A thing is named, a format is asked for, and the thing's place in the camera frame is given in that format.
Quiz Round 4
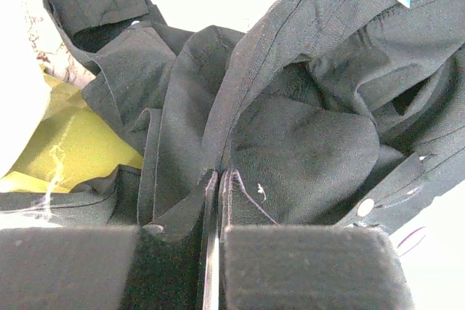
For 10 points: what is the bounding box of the white shirt in basket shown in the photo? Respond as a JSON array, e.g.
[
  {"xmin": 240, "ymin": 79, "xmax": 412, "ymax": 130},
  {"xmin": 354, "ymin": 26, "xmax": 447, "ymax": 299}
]
[{"xmin": 1, "ymin": 0, "xmax": 51, "ymax": 176}]

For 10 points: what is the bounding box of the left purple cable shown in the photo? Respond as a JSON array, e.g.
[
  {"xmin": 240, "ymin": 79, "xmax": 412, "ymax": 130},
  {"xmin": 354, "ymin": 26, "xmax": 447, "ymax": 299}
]
[{"xmin": 397, "ymin": 226, "xmax": 427, "ymax": 256}]

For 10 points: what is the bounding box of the green laundry basket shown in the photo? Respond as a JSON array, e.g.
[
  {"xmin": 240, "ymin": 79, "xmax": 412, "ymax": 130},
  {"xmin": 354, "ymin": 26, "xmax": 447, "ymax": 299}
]
[{"xmin": 1, "ymin": 74, "xmax": 142, "ymax": 193}]

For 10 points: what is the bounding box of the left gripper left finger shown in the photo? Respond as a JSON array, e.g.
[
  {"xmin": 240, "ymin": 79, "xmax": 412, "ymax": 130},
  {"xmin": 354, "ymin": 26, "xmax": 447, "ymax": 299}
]
[{"xmin": 1, "ymin": 171, "xmax": 219, "ymax": 309}]

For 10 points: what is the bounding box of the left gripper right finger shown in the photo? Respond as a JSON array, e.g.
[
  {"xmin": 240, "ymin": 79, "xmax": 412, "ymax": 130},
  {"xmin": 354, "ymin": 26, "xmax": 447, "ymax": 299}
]
[{"xmin": 219, "ymin": 170, "xmax": 415, "ymax": 309}]

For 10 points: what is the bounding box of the black shirt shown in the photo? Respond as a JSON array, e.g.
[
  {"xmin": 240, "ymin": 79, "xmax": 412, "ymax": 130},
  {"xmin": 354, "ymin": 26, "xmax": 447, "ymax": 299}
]
[{"xmin": 1, "ymin": 0, "xmax": 464, "ymax": 232}]

